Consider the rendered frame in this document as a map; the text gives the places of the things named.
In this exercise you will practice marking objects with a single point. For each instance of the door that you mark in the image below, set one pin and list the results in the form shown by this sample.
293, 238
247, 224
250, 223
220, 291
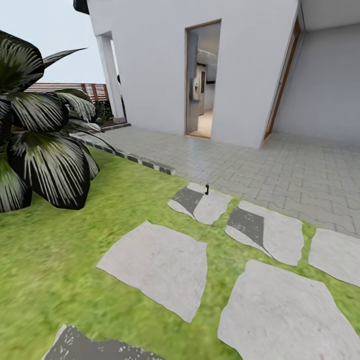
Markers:
295, 33

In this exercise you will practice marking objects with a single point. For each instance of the fixed window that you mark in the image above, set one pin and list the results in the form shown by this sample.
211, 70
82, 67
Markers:
202, 45

